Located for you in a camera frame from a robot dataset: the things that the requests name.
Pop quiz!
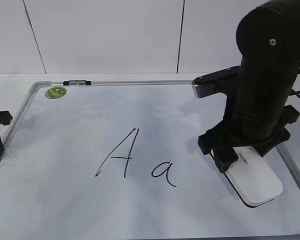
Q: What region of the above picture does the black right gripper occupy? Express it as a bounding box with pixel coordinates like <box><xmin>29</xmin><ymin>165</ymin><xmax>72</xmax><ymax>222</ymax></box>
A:
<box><xmin>198</xmin><ymin>105</ymin><xmax>300</xmax><ymax>174</ymax></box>

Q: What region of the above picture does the white board eraser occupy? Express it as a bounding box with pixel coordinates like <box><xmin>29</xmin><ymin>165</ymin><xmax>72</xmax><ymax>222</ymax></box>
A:
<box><xmin>211</xmin><ymin>146</ymin><xmax>284</xmax><ymax>208</ymax></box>

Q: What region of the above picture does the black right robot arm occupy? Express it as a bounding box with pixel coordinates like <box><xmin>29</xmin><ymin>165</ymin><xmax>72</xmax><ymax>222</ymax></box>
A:
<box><xmin>192</xmin><ymin>0</ymin><xmax>300</xmax><ymax>173</ymax></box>

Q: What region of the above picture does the round green magnet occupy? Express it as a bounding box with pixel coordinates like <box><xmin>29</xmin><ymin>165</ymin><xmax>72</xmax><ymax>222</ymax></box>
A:
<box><xmin>45</xmin><ymin>86</ymin><xmax>67</xmax><ymax>100</ymax></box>

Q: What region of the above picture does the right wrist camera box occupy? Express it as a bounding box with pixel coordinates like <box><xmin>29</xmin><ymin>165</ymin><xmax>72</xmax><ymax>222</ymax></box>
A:
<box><xmin>191</xmin><ymin>66</ymin><xmax>240</xmax><ymax>99</ymax></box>

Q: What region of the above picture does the white board with grey frame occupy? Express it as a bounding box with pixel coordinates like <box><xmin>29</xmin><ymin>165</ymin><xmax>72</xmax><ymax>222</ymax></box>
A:
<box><xmin>0</xmin><ymin>84</ymin><xmax>300</xmax><ymax>240</ymax></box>

